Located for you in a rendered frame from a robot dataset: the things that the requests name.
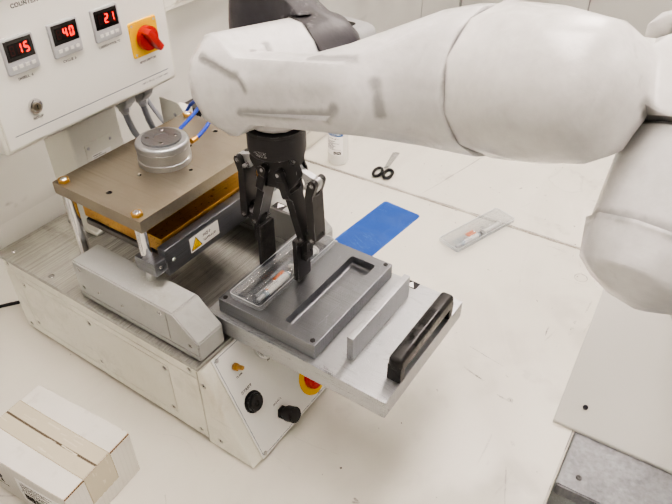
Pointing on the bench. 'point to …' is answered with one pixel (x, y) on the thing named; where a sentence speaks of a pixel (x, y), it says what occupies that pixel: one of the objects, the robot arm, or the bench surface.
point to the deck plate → (44, 257)
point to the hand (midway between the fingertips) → (284, 251)
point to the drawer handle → (443, 305)
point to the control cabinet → (79, 75)
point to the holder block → (316, 300)
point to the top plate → (155, 172)
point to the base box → (137, 365)
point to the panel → (244, 379)
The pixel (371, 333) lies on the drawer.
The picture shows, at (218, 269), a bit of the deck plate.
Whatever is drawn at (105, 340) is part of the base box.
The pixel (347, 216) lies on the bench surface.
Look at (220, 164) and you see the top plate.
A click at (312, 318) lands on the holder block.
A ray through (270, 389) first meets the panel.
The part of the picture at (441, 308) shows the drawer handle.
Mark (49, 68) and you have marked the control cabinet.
